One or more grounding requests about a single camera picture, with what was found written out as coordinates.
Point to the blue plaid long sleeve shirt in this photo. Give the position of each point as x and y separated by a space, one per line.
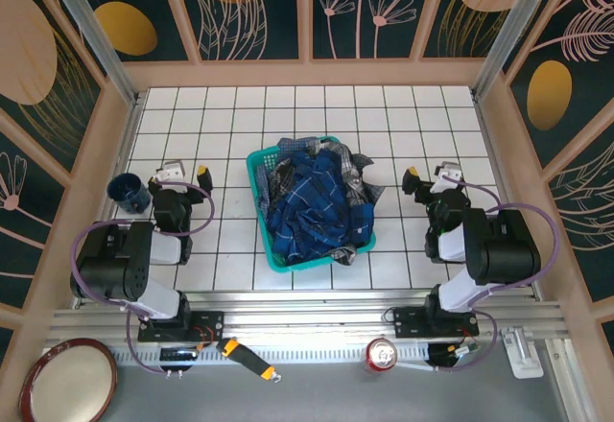
307 211

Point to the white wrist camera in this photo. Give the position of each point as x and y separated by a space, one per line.
448 173
171 171

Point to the round red rimmed plate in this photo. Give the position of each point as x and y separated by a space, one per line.
67 383

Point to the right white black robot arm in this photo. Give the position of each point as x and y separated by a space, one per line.
503 249

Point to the blue grey checked shirt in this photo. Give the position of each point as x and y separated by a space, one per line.
292 145

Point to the aluminium frame post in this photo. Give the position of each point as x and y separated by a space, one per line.
513 24
96 38

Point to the teal plastic basket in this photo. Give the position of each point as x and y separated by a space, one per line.
288 268

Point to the orange black hand tool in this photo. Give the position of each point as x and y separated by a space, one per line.
244 357

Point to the long aluminium mounting rail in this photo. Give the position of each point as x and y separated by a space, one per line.
312 316

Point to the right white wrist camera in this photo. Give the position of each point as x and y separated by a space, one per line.
448 173

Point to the small white connector board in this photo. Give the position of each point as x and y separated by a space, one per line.
465 350

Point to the black terminal block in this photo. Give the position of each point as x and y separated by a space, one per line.
178 354

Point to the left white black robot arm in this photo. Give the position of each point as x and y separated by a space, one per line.
110 259

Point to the red soda can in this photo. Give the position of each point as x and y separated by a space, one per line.
382 356

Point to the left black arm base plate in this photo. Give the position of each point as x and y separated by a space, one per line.
211 322

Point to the dark blue cup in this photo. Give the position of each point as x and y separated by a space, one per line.
125 193

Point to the grey plaid long sleeve shirt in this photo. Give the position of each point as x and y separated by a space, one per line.
352 172

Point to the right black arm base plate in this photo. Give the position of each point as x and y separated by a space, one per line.
408 321

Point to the white plastic bracket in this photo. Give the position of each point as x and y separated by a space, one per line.
525 359

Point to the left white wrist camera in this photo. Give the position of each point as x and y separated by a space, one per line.
171 171

